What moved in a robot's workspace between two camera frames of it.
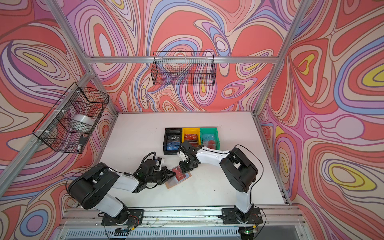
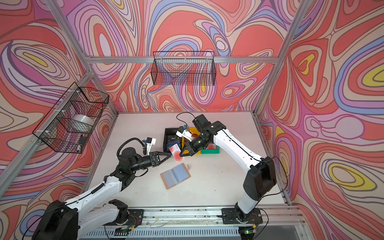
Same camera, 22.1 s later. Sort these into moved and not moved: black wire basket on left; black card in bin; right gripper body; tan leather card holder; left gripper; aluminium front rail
Moved: right gripper body; left gripper
Not moved: tan leather card holder; black wire basket on left; aluminium front rail; black card in bin
